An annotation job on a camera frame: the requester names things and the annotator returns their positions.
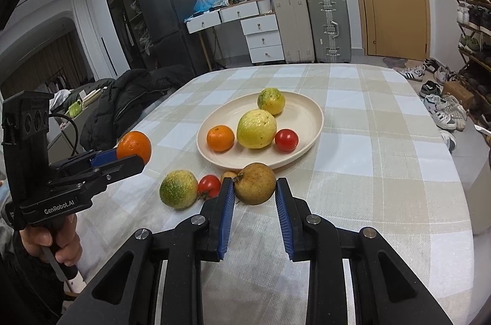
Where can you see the wooden shoe rack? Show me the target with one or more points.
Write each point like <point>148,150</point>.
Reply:
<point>473,20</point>

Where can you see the large yellow citrus fruit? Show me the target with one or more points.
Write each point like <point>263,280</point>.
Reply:
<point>256,129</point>

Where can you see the black refrigerator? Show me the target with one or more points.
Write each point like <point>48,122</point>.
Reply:
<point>171,41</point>

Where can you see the brown longan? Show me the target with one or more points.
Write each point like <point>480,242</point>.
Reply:
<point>228,174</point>
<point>255,184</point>

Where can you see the white drawer desk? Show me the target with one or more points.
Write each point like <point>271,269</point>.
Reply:
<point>249,28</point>

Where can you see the red tomato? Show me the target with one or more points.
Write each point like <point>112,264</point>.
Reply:
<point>209,187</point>
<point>286,140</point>

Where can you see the orange mandarin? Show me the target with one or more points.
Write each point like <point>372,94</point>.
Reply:
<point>134,143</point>
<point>220,138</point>

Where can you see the person's left hand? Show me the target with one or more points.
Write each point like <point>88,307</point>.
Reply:
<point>67,239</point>

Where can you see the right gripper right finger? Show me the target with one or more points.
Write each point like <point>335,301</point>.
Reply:
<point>385,289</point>

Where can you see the beige suitcase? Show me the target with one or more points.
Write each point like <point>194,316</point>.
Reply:
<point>295,30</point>

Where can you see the small green-yellow fruit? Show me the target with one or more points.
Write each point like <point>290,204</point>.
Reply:
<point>271,100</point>

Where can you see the cream round plate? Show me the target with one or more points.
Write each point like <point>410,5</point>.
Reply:
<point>300,114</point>

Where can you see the black jacket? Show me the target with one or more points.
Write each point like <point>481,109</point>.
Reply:
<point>123,102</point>

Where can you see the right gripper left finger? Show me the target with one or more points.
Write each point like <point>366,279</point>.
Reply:
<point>158,274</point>

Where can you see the checkered tablecloth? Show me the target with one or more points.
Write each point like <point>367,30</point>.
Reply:
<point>380,162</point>

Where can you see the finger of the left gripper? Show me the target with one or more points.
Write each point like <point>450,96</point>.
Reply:
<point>121,169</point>
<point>104,157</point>

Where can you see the silver suitcase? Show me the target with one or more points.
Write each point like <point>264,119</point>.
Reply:
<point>330,27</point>

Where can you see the green-yellow wrinkled fruit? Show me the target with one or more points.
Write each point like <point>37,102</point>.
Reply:
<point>178,190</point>

